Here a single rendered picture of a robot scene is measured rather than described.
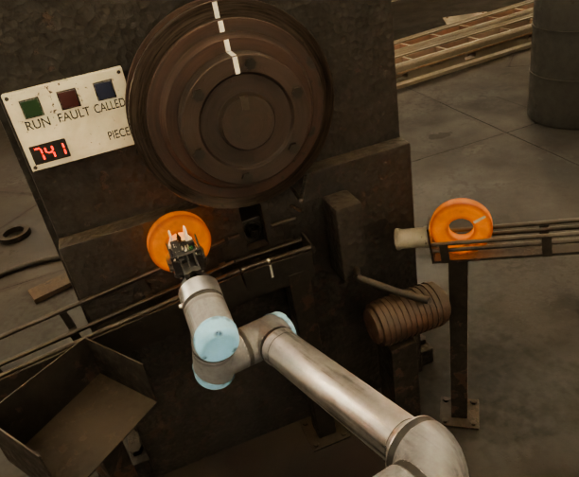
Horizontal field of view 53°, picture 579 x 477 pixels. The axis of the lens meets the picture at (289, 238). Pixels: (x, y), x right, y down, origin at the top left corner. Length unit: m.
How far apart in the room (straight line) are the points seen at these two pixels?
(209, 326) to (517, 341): 1.39
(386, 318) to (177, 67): 0.82
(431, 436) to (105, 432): 0.72
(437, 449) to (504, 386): 1.22
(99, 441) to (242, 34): 0.90
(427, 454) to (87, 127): 1.00
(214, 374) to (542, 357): 1.31
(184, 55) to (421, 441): 0.85
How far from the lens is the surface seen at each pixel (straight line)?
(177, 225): 1.42
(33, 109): 1.42
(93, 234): 1.52
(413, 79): 4.99
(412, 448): 0.93
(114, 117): 1.43
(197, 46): 1.26
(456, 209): 1.53
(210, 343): 1.18
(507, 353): 2.24
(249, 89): 1.25
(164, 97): 1.26
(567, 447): 1.99
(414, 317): 1.60
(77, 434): 1.40
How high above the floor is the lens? 1.53
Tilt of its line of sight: 31 degrees down
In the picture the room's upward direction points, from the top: 10 degrees counter-clockwise
